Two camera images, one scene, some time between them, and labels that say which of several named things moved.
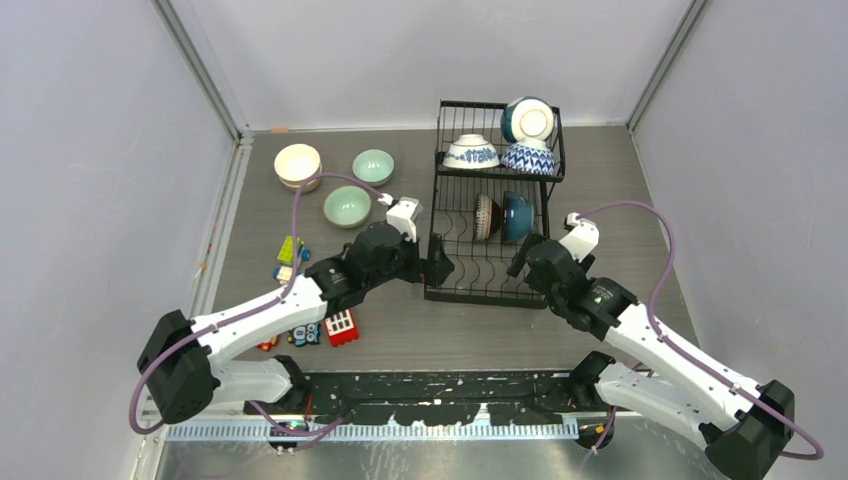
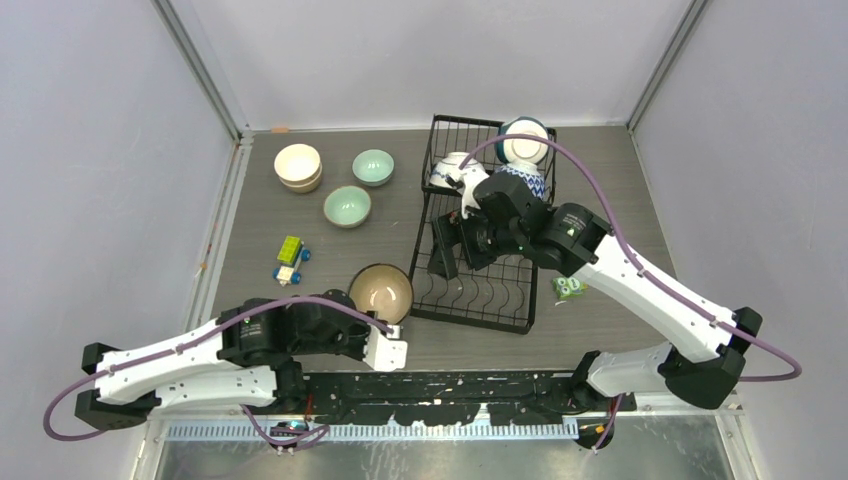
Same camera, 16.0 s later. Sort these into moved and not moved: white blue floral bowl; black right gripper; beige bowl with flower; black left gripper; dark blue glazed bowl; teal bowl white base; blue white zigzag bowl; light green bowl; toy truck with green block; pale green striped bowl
Moved: dark blue glazed bowl; black left gripper; black right gripper; blue white zigzag bowl; teal bowl white base; white blue floral bowl
Not moved: beige bowl with flower; pale green striped bowl; light green bowl; toy truck with green block
